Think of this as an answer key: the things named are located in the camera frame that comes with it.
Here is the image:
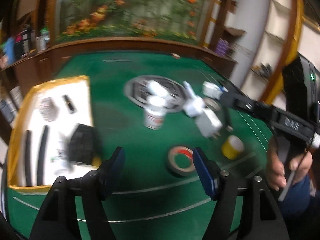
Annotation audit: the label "blue white medicine box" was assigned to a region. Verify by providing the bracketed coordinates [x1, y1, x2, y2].
[202, 81, 228, 100]

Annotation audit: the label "white charger with prongs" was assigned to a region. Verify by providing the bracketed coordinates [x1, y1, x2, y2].
[195, 108, 223, 138]

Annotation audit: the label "white usb charger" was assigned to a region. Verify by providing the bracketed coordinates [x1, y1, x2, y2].
[183, 96, 205, 118]

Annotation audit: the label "yellow tape roll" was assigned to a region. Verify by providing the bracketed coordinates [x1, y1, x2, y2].
[221, 135, 245, 160]

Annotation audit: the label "black marker gold cap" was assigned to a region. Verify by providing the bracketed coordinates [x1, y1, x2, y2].
[36, 126, 49, 186]

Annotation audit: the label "black tape roll red core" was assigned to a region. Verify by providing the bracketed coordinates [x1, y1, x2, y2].
[167, 146, 196, 177]

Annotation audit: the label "black plastic spool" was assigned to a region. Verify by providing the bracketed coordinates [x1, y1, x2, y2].
[67, 124, 96, 165]

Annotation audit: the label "white pvc elbow pipe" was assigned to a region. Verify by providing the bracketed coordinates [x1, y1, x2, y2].
[147, 80, 172, 107]

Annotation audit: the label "white medicine bottle red label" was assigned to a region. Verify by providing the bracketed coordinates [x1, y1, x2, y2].
[144, 95, 167, 130]

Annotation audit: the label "black tape roll beige core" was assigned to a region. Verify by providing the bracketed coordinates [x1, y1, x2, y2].
[203, 98, 221, 112]

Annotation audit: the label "white pvc tube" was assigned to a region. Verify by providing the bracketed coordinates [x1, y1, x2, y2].
[183, 81, 196, 99]

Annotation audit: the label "white bottle green label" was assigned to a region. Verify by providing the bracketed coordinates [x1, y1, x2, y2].
[50, 131, 73, 178]

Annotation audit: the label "person right hand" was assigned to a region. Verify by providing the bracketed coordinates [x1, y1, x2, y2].
[265, 137, 314, 192]

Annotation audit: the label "purple spray cans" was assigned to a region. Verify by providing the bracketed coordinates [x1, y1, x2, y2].
[215, 38, 229, 56]

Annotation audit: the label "yellow cardboard box tray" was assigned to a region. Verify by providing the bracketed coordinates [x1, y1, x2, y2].
[7, 75, 101, 194]

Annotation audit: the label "flower planter display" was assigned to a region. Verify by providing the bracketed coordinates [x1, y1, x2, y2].
[55, 0, 210, 44]

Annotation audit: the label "small silver box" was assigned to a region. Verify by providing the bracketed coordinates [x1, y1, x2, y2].
[39, 97, 59, 122]

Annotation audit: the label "thermos flasks on cabinet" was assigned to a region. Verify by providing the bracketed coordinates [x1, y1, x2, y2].
[1, 25, 50, 69]

